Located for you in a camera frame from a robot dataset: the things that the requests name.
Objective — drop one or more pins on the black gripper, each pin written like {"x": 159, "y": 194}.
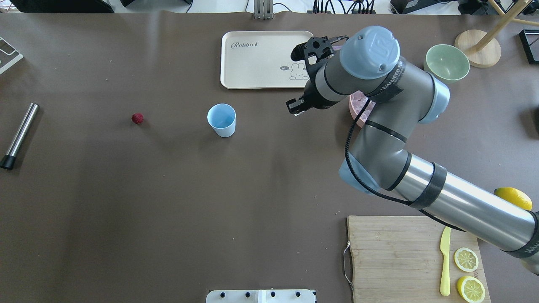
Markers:
{"x": 312, "y": 97}

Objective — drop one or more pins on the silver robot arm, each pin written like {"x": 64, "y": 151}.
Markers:
{"x": 437, "y": 149}

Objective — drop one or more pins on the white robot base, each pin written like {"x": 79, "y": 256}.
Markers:
{"x": 262, "y": 296}

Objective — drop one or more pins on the light blue plastic cup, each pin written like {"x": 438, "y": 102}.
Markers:
{"x": 222, "y": 118}

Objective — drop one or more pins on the pink bowl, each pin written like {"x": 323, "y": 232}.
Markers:
{"x": 356, "y": 102}

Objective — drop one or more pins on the cream rabbit serving tray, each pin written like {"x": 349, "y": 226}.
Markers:
{"x": 262, "y": 60}

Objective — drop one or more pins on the red strawberry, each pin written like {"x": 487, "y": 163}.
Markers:
{"x": 137, "y": 118}

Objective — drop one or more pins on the green bowl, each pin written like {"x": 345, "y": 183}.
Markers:
{"x": 447, "y": 63}

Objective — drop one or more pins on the wooden cutting board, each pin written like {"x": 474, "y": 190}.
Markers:
{"x": 396, "y": 259}

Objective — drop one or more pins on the wooden glass stand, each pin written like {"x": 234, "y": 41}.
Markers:
{"x": 481, "y": 48}

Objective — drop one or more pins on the yellow plastic knife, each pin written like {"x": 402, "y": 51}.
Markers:
{"x": 445, "y": 288}

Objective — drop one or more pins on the lemon slice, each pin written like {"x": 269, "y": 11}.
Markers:
{"x": 466, "y": 259}

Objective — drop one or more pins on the whole lemon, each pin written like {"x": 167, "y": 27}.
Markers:
{"x": 514, "y": 196}

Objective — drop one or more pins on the lemon half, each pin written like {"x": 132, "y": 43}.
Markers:
{"x": 471, "y": 289}

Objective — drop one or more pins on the steel muddler black tip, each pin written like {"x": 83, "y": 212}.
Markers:
{"x": 9, "y": 159}

